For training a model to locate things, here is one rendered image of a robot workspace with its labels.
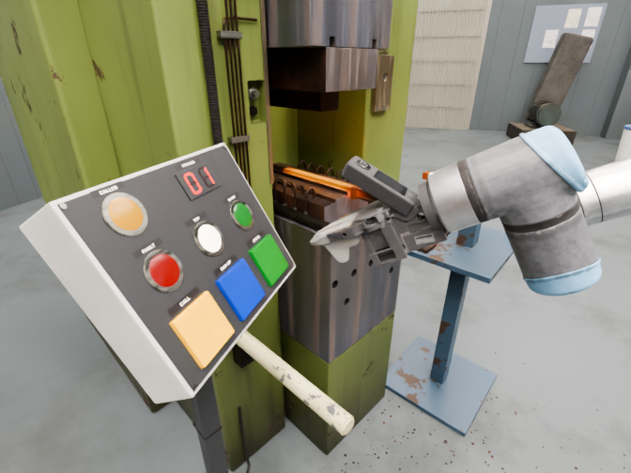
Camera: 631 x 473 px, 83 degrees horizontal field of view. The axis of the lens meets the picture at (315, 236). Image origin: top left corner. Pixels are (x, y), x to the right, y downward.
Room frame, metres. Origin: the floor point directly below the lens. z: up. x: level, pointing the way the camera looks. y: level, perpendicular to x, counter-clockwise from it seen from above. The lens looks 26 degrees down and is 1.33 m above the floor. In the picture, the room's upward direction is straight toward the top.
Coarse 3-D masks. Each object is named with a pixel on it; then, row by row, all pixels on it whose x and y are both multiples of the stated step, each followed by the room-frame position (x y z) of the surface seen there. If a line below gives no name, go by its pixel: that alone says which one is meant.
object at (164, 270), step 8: (160, 256) 0.41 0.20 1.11; (168, 256) 0.42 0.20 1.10; (152, 264) 0.39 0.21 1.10; (160, 264) 0.40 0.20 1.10; (168, 264) 0.41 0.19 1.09; (176, 264) 0.42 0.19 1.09; (152, 272) 0.38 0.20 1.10; (160, 272) 0.39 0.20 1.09; (168, 272) 0.40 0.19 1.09; (176, 272) 0.41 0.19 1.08; (160, 280) 0.38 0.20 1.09; (168, 280) 0.39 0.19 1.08; (176, 280) 0.40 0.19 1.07
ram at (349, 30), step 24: (264, 0) 0.98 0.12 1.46; (288, 0) 0.92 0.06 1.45; (312, 0) 0.87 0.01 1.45; (336, 0) 0.93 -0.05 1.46; (360, 0) 0.99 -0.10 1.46; (384, 0) 1.06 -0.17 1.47; (288, 24) 0.92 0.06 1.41; (312, 24) 0.87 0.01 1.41; (336, 24) 0.93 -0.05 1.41; (360, 24) 0.99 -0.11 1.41; (384, 24) 1.06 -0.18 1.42; (288, 48) 0.99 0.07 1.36; (360, 48) 1.00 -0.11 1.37; (384, 48) 1.07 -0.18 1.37
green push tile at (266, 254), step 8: (264, 240) 0.58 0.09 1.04; (272, 240) 0.60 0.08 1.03; (256, 248) 0.55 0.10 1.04; (264, 248) 0.57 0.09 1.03; (272, 248) 0.59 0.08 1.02; (256, 256) 0.54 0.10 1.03; (264, 256) 0.56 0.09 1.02; (272, 256) 0.57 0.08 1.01; (280, 256) 0.59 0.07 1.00; (256, 264) 0.54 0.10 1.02; (264, 264) 0.54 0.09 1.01; (272, 264) 0.56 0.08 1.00; (280, 264) 0.58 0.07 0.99; (264, 272) 0.53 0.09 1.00; (272, 272) 0.55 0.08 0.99; (280, 272) 0.56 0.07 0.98; (272, 280) 0.54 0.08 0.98
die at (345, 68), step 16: (304, 48) 0.96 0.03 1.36; (320, 48) 0.92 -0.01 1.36; (336, 48) 0.93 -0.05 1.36; (352, 48) 0.97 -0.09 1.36; (272, 64) 1.04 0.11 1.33; (288, 64) 1.00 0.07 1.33; (304, 64) 0.96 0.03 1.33; (320, 64) 0.92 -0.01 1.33; (336, 64) 0.93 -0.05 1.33; (352, 64) 0.97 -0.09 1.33; (368, 64) 1.02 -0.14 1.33; (272, 80) 1.04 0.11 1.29; (288, 80) 1.00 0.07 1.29; (304, 80) 0.96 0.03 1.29; (320, 80) 0.92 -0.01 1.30; (336, 80) 0.93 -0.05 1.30; (352, 80) 0.98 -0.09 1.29; (368, 80) 1.02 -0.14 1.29
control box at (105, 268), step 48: (96, 192) 0.40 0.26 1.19; (144, 192) 0.46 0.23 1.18; (192, 192) 0.52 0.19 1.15; (240, 192) 0.62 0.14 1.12; (48, 240) 0.36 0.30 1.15; (96, 240) 0.36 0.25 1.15; (144, 240) 0.41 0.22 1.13; (192, 240) 0.47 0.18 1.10; (240, 240) 0.54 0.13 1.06; (96, 288) 0.34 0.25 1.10; (144, 288) 0.36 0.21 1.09; (192, 288) 0.41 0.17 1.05; (144, 336) 0.33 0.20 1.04; (240, 336) 0.42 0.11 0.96; (144, 384) 0.33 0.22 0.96; (192, 384) 0.32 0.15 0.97
